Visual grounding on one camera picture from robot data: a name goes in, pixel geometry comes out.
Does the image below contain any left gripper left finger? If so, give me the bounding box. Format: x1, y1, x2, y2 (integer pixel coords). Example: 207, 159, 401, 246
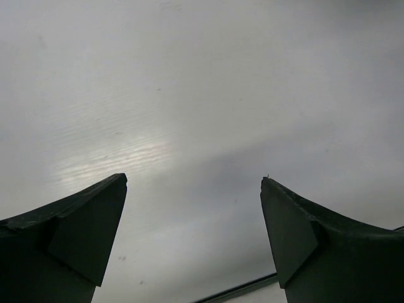
1, 173, 128, 302

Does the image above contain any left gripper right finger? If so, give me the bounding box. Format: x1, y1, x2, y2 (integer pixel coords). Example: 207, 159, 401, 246
260, 177, 403, 302

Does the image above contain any metal table rail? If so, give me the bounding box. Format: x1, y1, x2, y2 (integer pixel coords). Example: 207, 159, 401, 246
194, 273, 278, 303

